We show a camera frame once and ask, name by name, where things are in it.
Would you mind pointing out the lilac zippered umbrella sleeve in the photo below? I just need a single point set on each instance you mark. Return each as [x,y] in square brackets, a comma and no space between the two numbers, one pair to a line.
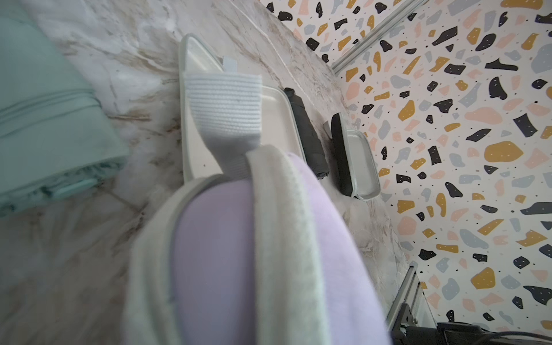
[256,255]

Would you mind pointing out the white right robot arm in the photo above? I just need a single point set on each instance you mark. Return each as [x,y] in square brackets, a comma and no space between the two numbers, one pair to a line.
[405,330]

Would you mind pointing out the black folded umbrella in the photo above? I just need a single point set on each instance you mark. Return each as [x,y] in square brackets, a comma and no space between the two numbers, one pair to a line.
[312,146]

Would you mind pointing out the mint green folded umbrella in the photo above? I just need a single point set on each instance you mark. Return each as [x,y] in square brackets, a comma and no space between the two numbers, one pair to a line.
[56,140]

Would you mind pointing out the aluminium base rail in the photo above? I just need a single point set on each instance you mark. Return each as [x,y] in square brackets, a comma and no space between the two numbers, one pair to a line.
[410,307]

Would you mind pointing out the aluminium corner post right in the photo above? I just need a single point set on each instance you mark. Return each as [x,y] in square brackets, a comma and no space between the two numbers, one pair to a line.
[405,9]

